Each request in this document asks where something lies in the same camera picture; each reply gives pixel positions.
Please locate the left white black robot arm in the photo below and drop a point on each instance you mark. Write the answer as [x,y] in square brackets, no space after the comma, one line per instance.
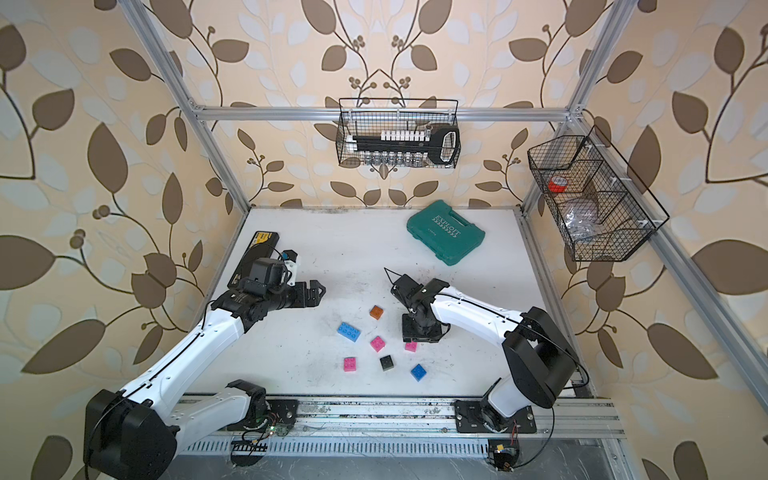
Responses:
[137,431]

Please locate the right circuit board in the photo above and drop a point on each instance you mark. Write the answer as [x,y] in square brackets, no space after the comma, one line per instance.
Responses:
[503,456]

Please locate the clear plastic bag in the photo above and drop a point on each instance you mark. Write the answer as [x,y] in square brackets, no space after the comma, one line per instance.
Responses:
[580,216]

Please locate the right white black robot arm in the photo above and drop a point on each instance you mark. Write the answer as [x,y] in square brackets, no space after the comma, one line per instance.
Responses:
[540,359]

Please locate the black lego brick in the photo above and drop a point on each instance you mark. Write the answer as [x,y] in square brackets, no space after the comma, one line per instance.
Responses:
[386,363]

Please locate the orange lego brick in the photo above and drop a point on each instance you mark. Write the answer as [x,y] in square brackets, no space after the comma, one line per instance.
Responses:
[376,312]

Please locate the light blue long lego brick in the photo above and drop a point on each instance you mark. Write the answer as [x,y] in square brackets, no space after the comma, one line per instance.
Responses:
[348,331]

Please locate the green plastic tool case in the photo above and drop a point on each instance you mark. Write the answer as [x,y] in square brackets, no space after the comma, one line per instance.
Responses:
[444,232]

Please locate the black wire basket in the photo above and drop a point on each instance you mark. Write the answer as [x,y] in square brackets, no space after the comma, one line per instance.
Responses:
[629,213]
[372,115]

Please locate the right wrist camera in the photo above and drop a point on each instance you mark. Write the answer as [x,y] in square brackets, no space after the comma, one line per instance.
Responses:
[404,288]

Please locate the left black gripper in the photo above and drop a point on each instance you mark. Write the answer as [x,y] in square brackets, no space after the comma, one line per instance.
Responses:
[313,298]

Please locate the back black wire basket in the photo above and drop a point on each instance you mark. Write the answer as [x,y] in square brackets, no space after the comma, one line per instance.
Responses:
[372,115]

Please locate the black flat box yellow label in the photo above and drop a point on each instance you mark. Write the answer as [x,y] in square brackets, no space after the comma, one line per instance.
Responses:
[261,245]

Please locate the dark blue lego brick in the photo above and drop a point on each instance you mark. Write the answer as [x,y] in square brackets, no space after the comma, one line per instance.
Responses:
[418,372]

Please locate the red tape roll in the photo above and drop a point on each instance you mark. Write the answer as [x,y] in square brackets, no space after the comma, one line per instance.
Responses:
[557,184]

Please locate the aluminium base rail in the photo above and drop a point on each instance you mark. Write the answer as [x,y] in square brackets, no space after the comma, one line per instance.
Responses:
[369,416]

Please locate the black socket holder tool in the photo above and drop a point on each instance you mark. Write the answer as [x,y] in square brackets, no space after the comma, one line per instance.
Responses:
[436,146]

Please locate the right black wire basket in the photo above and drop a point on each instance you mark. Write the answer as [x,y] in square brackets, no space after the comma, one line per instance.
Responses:
[629,213]

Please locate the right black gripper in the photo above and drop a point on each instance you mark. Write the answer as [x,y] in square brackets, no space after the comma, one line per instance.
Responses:
[432,336]

